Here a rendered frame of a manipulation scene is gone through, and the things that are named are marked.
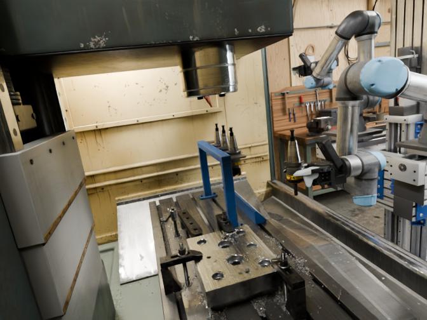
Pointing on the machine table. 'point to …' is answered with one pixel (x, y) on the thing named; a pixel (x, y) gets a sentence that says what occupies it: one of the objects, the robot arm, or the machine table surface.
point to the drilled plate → (225, 294)
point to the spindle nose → (208, 70)
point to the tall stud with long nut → (175, 221)
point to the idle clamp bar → (187, 221)
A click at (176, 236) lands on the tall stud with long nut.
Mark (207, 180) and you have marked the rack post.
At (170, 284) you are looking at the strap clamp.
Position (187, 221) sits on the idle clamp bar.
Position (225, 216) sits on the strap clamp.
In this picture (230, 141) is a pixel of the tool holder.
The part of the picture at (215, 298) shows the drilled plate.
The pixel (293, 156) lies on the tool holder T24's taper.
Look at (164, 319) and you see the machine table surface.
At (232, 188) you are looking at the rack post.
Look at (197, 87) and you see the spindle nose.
